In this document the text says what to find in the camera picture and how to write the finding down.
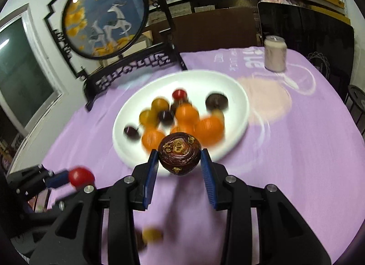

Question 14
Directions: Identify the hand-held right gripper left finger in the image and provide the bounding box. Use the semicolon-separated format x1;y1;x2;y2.
30;149;159;265

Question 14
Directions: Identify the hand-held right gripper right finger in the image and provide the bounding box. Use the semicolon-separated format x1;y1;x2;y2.
200;148;333;265

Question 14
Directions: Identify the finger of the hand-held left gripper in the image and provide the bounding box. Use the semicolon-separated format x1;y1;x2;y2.
7;165;72;197
47;194;79;217

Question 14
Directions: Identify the large orange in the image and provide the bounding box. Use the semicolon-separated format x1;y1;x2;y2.
194;117;225;145

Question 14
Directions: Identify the small dark red fruit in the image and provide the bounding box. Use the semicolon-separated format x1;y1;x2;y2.
123;125;140;140
158;109;175;125

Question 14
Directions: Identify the small yellow fruit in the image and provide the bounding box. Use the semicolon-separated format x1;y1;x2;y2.
151;98;170;114
139;110;159;127
142;227;164;244

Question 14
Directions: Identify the white oval plate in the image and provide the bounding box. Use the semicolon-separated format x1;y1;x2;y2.
112;70;250;176

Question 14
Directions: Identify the purple printed blanket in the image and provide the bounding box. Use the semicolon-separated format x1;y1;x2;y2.
43;47;361;265

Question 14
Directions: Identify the white framed window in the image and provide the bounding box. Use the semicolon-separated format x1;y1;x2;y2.
0;4;67;140

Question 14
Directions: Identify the white drink can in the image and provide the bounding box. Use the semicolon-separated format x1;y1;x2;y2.
263;36;287;72

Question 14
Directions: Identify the brown wooden board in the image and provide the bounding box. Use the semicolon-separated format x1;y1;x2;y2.
148;7;261;55

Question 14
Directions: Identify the round deer picture screen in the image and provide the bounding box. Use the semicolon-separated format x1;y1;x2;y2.
44;0;189;112

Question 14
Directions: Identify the black round stool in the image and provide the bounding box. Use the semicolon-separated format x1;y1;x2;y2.
344;84;365;137

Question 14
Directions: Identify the black glossy panel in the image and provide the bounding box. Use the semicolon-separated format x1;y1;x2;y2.
257;0;355;94

